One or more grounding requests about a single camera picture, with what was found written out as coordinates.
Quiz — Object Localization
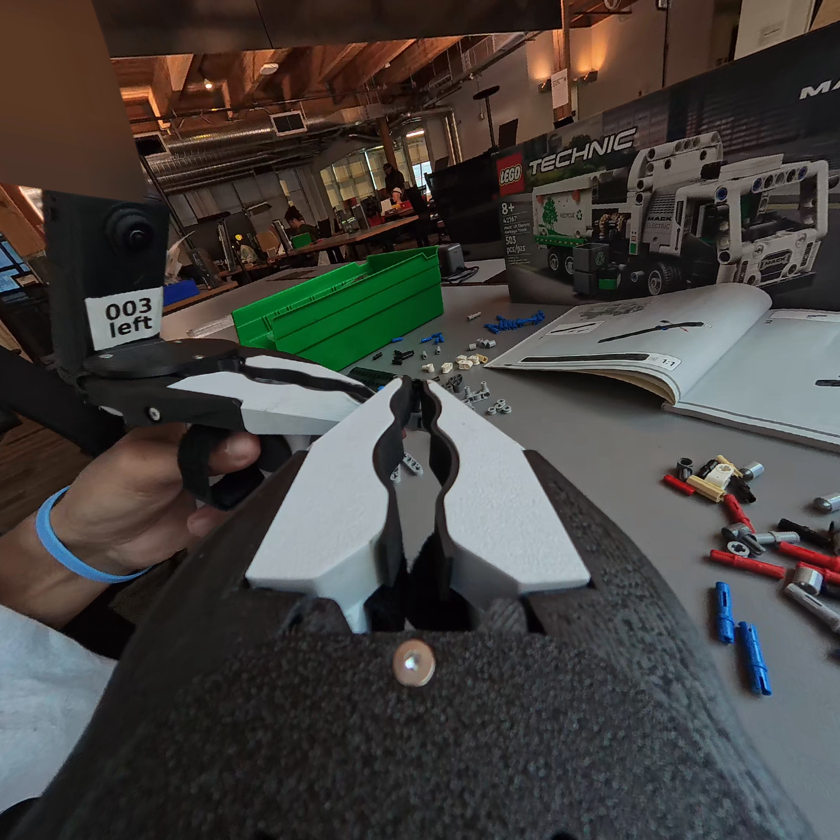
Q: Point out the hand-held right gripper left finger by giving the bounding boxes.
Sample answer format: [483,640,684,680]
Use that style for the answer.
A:
[246,378,412,635]

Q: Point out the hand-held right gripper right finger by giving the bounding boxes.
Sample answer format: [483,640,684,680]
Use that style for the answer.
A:
[422,379,592,599]

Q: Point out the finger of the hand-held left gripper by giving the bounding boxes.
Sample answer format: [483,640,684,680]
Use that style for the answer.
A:
[167,373,370,438]
[233,353,376,403]

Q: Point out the person's left forearm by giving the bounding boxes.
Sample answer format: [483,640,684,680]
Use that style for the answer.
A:
[0,518,122,618]

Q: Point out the scattered small lego pieces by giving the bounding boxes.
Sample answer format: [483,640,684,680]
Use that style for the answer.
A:
[371,331,517,418]

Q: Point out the cluster of blue lego parts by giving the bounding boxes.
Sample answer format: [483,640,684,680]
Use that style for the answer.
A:
[484,310,547,334]

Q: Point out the pile of mixed lego pins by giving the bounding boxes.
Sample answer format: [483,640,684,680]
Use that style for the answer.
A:
[663,453,840,632]

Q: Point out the lego set box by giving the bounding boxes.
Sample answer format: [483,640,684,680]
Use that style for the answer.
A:
[494,23,840,313]

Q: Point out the person's left hand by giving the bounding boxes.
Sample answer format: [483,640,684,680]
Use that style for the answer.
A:
[49,423,263,580]

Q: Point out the green plastic bin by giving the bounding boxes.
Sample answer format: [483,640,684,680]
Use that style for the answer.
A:
[231,246,446,372]

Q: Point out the blue rubber wristband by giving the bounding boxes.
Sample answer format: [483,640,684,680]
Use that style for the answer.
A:
[35,487,153,584]

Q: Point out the open instruction booklet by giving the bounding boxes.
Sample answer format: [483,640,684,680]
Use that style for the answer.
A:
[484,283,840,454]

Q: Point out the person's white garment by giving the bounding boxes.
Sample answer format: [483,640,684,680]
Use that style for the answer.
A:
[0,604,120,840]

